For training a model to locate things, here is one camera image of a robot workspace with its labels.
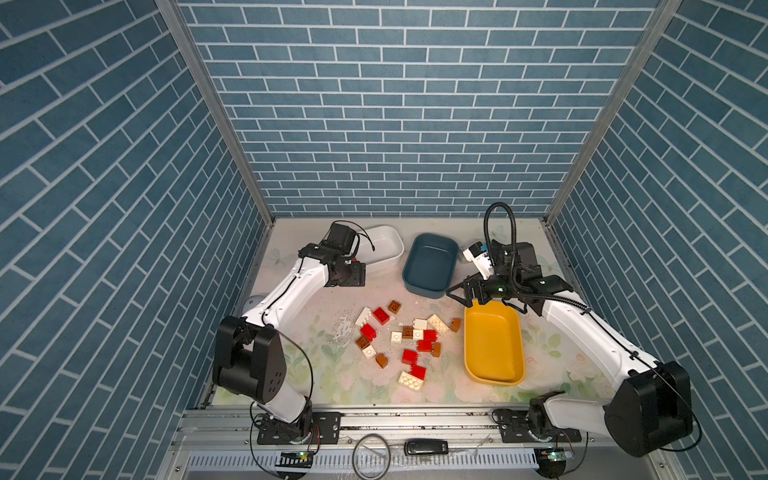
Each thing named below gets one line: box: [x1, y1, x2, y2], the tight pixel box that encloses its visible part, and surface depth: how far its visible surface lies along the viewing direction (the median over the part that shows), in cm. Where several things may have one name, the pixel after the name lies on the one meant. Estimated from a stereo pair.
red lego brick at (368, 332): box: [360, 323, 377, 342], surface depth 91 cm
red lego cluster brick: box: [416, 330, 438, 352], surface depth 90 cm
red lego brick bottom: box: [410, 364, 427, 380], surface depth 84 cm
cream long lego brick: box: [427, 313, 449, 336], surface depth 93 cm
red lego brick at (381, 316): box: [372, 307, 390, 325], surface depth 95 cm
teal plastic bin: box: [402, 232, 459, 299], surface depth 107 cm
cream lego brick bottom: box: [398, 370, 424, 390], surface depth 82 cm
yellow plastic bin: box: [464, 299, 526, 386], surface depth 88 cm
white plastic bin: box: [357, 225, 405, 277], surface depth 107 cm
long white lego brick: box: [355, 306, 372, 327], surface depth 93 cm
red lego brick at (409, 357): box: [401, 349, 418, 365], surface depth 86 cm
